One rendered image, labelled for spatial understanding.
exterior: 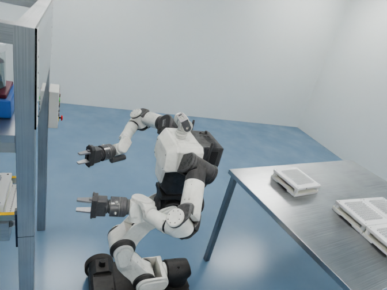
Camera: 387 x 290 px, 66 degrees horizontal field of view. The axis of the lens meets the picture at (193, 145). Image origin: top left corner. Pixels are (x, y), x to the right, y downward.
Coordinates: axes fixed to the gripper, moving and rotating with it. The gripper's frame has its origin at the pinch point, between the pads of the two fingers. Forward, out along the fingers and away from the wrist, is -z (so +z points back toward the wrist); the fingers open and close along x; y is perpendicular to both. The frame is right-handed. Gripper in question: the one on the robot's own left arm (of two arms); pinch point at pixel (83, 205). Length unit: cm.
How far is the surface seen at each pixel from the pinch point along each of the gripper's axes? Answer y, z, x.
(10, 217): 0.4, -28.4, 8.9
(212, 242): 60, 98, 80
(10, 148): 21.1, -34.0, -12.3
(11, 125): 2.5, -27.8, -33.1
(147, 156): 231, 61, 101
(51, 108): 92, -30, -5
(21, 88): -5, -22, -51
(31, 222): -4.4, -19.5, 7.0
